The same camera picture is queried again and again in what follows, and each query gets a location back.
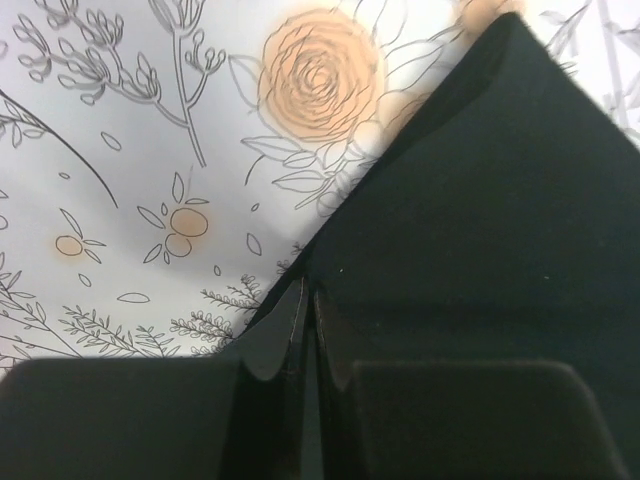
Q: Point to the black t shirt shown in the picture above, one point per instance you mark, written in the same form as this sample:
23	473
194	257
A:
503	219

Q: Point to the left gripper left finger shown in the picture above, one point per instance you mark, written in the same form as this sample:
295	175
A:
234	415

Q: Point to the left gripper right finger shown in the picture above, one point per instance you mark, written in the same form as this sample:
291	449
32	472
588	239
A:
387	416

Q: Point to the floral table cloth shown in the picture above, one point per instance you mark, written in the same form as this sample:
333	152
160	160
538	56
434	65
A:
164	162

